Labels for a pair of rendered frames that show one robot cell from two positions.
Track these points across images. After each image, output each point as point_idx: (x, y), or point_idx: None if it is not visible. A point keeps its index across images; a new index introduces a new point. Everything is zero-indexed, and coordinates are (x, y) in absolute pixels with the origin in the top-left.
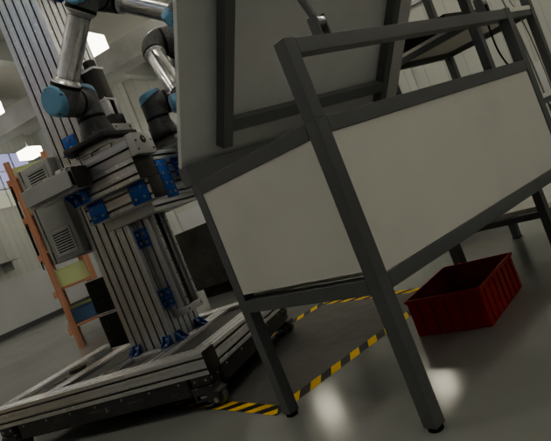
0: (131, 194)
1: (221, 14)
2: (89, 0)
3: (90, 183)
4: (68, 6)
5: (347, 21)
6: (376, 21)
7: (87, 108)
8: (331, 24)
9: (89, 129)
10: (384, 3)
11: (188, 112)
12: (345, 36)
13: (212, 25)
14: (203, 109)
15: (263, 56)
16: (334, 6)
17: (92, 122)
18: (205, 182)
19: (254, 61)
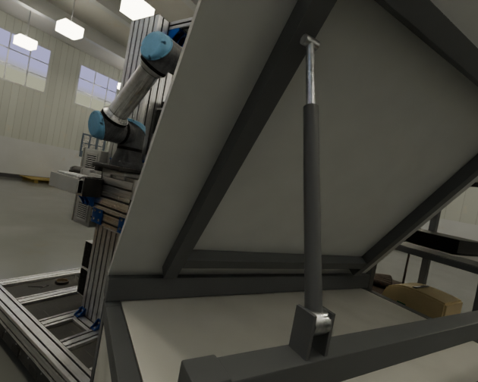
0: (119, 222)
1: (220, 164)
2: (160, 62)
3: (97, 195)
4: (141, 57)
5: (369, 211)
6: (395, 218)
7: (126, 141)
8: (350, 208)
9: (118, 157)
10: (413, 208)
11: (134, 236)
12: (347, 364)
13: (205, 168)
14: (157, 238)
15: (259, 213)
16: (365, 195)
17: (124, 153)
18: (105, 320)
19: (245, 214)
